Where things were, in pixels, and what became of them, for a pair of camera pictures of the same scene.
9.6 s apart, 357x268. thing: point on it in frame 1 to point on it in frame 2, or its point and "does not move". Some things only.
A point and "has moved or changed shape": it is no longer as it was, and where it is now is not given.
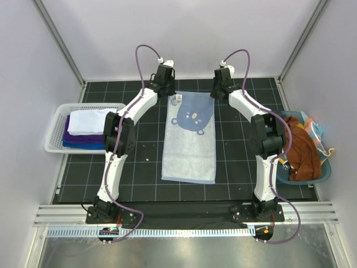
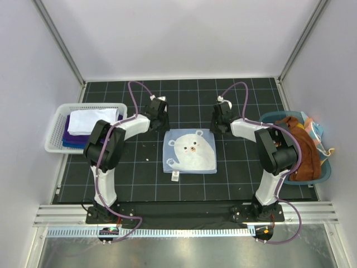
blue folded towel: (85, 146) does not move
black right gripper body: (215, 87) to (215, 127)
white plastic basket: (54, 141) does not move
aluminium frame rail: (322, 214) does not move
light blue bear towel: (189, 152) has moved or changed shape
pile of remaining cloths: (315, 131) does not move
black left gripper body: (170, 86) to (163, 124)
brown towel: (303, 158) does not move
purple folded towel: (80, 138) does not move
